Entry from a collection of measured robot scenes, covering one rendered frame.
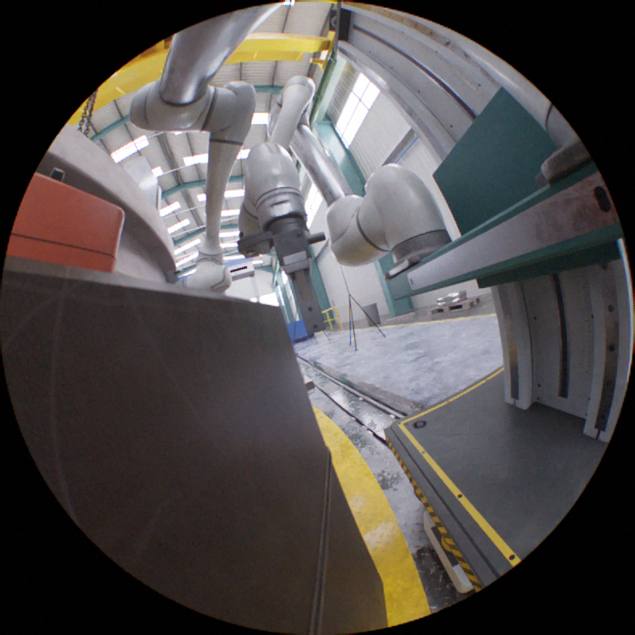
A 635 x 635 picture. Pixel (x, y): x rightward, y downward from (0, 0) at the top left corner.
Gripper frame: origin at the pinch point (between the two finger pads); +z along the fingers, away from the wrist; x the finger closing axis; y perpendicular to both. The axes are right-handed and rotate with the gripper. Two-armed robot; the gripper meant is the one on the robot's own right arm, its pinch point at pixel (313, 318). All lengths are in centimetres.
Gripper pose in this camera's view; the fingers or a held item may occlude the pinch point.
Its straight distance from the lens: 35.7
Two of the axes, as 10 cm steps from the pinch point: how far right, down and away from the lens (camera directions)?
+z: 2.9, 9.6, -0.2
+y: 9.6, -2.9, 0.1
